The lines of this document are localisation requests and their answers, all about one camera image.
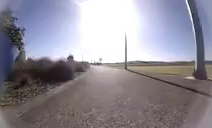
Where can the thin pole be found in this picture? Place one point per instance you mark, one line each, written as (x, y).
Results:
(125, 53)

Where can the grey asphalt road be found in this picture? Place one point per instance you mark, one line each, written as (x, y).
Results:
(107, 100)

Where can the small tree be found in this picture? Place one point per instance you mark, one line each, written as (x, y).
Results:
(70, 57)

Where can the row of low bushes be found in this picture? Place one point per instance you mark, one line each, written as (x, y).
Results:
(47, 71)

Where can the dry grass field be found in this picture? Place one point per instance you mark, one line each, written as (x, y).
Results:
(167, 70)

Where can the dirt and gravel strip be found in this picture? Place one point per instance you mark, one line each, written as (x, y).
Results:
(24, 93)

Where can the grey paved sidewalk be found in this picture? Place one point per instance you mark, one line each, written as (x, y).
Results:
(194, 84)

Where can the tall thick pole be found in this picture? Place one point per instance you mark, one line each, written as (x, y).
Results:
(200, 50)

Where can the leafy tree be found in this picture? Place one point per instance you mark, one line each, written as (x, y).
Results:
(9, 28)

